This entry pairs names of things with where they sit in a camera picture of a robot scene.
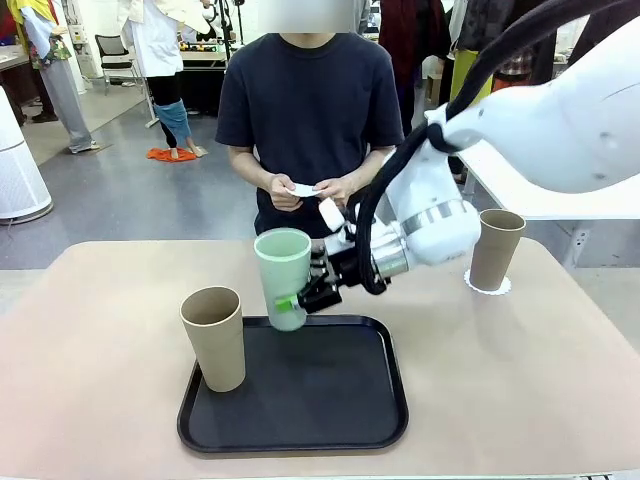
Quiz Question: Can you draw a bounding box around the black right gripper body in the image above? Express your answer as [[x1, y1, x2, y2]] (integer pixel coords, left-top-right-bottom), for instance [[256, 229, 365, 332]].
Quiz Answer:
[[325, 253, 387, 290]]

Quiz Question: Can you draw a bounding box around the black office chair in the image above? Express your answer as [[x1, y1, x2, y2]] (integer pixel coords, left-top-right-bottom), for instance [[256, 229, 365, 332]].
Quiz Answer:
[[94, 33, 142, 96]]

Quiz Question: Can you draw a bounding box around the person's right forearm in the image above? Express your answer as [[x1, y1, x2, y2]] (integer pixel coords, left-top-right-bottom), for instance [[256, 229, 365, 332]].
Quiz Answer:
[[228, 144, 277, 194]]

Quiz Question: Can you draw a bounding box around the person's left forearm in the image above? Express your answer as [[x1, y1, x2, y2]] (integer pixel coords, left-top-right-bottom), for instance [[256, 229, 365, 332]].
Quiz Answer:
[[349, 144, 397, 190]]

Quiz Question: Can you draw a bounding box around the brown tall cup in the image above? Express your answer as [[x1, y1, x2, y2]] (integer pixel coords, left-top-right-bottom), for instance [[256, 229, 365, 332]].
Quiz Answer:
[[179, 286, 248, 394], [468, 208, 527, 292]]

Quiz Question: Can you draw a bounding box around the mannequin in white coat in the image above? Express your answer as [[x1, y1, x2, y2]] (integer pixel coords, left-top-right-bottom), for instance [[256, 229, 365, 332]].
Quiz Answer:
[[117, 0, 212, 162]]

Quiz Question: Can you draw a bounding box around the yellow-green hanging garment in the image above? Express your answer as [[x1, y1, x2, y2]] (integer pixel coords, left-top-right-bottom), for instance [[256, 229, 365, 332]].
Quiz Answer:
[[449, 49, 494, 107]]

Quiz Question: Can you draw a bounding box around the dark red hanging garment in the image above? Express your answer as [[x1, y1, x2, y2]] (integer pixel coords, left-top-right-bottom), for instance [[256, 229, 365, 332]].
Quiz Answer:
[[378, 0, 451, 139]]

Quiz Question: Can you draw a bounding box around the person's right hand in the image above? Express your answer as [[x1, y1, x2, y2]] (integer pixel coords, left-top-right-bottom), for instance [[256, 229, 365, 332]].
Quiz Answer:
[[268, 173, 305, 212]]

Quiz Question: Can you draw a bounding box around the white lace paper coaster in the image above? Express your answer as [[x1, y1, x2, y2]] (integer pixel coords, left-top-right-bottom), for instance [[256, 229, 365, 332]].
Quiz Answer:
[[284, 182, 325, 199], [463, 269, 514, 297]]

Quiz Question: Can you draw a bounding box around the black plastic serving tray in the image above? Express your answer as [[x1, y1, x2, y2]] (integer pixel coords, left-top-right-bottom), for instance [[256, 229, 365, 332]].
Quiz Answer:
[[176, 314, 410, 455]]

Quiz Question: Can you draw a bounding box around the person's left hand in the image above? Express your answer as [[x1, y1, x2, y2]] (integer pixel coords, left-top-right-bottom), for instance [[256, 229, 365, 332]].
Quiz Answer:
[[314, 175, 362, 209]]

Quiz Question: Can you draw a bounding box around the orange cloth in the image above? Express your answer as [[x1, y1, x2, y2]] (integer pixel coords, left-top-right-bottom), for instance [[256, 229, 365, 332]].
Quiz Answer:
[[146, 146, 198, 163]]

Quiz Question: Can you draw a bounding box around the pale green tall cup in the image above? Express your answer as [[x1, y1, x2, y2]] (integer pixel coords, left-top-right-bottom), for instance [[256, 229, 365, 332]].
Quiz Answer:
[[253, 228, 312, 334]]

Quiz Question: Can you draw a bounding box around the white side table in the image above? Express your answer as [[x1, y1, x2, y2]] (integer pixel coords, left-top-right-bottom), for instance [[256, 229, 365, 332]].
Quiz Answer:
[[457, 144, 640, 221]]

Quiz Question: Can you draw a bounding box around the white air purifier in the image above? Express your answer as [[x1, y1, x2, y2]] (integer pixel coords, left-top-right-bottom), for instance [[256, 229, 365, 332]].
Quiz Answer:
[[0, 87, 54, 221]]

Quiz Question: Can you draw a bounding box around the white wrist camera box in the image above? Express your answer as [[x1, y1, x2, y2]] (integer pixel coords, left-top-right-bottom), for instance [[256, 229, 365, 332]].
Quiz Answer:
[[318, 197, 347, 233]]

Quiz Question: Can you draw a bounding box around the black cable hose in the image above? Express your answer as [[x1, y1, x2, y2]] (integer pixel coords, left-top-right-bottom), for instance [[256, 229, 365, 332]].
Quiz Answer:
[[347, 0, 606, 297]]

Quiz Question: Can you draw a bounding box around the mannequin in yellow floral clothes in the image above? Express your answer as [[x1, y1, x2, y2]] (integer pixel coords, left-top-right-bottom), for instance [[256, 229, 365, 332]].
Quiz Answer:
[[9, 0, 97, 155]]

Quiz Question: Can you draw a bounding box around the person in navy t-shirt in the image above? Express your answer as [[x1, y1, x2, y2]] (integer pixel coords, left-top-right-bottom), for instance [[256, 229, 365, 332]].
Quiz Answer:
[[214, 32, 406, 240]]

